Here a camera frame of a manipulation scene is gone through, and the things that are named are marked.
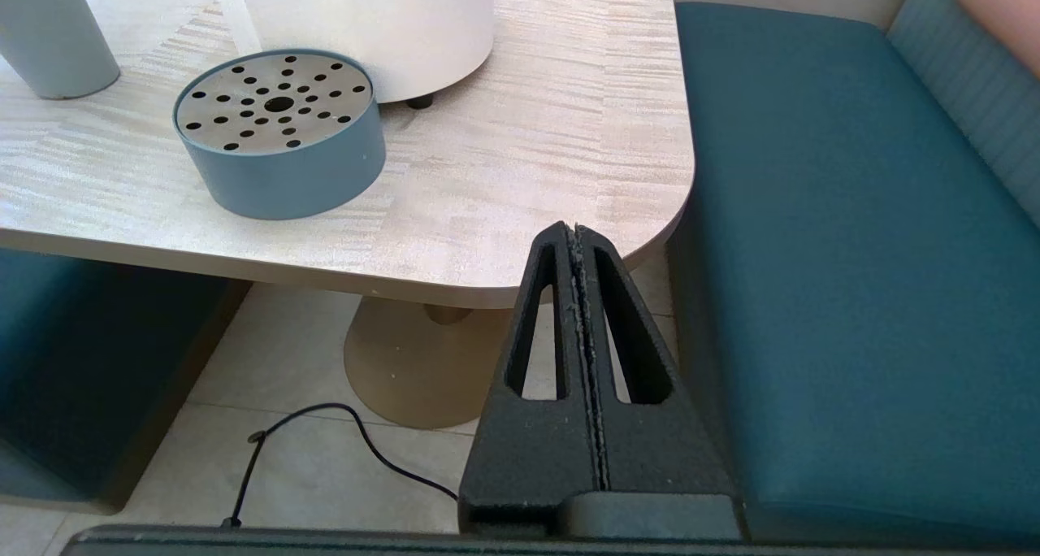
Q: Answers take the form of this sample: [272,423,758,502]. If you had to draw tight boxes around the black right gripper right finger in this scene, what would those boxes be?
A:
[575,224,737,500]

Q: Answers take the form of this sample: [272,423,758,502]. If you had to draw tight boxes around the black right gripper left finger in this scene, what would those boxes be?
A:
[459,222,609,534]

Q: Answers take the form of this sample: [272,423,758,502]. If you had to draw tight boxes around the grey plastic cup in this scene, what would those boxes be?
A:
[0,0,121,100]

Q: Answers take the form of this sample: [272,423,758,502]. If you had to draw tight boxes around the teal upholstered bench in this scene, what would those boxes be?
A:
[0,247,253,515]
[666,0,1040,549]

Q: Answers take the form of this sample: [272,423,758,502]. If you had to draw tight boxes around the round grey drip tray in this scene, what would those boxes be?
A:
[172,49,387,220]

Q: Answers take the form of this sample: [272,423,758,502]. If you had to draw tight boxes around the large white tea dispenser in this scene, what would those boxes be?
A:
[234,0,496,108]

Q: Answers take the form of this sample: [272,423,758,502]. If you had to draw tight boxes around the pink bolster cushion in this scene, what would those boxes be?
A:
[942,0,1040,77]

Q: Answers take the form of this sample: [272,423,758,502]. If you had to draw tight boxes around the beige table pedestal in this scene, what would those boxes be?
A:
[344,296,525,429]

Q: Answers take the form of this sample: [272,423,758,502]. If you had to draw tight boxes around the black floor cable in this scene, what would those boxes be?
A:
[221,402,461,529]

